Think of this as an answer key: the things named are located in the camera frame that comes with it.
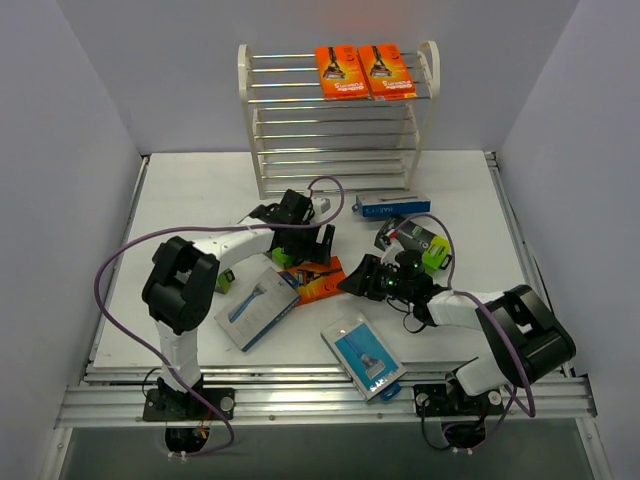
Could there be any small orange Gillette razor box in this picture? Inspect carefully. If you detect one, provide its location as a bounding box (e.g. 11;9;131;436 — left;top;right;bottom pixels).
280;256;346;305

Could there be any grey Harry's box blue razor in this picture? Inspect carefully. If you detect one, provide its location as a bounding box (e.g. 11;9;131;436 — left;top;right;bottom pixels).
214;267;300;352

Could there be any orange Gillette Fusion5 razor box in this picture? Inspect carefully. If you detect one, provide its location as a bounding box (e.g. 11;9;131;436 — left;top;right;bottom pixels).
357;43;417;101

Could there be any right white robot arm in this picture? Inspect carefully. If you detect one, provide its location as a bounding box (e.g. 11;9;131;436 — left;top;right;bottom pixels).
338;250;577;415

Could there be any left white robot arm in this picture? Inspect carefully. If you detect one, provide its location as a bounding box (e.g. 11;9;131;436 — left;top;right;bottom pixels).
142;189;335;419

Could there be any white chrome-bar shelf rack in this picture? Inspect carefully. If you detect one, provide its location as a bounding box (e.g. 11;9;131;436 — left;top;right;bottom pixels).
237;40;441;198

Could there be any black green Gillette Labs carton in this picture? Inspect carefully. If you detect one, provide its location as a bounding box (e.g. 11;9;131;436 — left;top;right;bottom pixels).
215;269;236;294

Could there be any Harry's blade cartridge pack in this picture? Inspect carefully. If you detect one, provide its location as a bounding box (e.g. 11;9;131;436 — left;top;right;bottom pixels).
321;311;406;402

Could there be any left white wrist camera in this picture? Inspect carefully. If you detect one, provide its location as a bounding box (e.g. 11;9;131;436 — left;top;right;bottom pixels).
307;197;331;216

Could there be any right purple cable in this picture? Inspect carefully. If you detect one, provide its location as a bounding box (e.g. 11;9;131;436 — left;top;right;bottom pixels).
384;213;539;451

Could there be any purple cable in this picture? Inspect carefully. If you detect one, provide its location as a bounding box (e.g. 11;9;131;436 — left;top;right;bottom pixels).
384;213;539;451
93;176;346;457

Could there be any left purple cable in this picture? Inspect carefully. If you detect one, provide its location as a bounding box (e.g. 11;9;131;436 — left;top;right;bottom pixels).
93;176;346;457

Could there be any aluminium rail base frame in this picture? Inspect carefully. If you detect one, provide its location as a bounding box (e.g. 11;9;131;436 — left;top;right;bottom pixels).
54;149;599;436

